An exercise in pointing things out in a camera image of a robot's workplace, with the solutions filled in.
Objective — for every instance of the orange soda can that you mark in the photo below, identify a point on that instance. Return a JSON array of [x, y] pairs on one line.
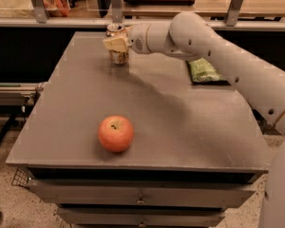
[[113, 30]]

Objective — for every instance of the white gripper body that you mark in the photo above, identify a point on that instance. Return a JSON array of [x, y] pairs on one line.
[[137, 38]]

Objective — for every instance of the right grey shelf bracket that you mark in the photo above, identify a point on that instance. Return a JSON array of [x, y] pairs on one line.
[[232, 14]]

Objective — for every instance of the metal rail at left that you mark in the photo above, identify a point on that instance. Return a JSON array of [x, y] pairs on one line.
[[20, 93]]

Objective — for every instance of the middle grey shelf bracket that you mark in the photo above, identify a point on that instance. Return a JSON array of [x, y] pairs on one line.
[[117, 11]]

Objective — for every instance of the grey shelf bracket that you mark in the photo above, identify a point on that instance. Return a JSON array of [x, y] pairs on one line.
[[232, 14], [117, 11], [40, 12]]

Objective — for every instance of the grey drawer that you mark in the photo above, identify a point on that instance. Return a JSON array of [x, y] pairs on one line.
[[169, 194], [140, 217]]

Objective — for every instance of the orange plastic bag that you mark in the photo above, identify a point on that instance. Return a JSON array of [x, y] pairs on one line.
[[57, 8]]

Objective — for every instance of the grey drawer cabinet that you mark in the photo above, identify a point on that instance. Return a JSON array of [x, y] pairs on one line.
[[183, 133]]

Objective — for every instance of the green chip bag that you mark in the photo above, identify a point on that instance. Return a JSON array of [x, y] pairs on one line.
[[201, 71]]

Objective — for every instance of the upper grey drawer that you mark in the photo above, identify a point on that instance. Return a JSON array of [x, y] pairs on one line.
[[169, 194]]

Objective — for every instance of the wire mesh basket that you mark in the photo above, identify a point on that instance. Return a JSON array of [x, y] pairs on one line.
[[20, 178]]

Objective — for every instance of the left grey shelf bracket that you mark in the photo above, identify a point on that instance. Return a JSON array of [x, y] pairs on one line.
[[40, 12]]

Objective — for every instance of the lower grey drawer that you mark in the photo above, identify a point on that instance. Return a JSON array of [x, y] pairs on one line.
[[140, 217]]

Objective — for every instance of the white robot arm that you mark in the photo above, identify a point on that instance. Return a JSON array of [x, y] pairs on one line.
[[187, 36]]

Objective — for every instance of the red apple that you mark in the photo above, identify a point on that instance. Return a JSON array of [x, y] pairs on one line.
[[115, 133]]

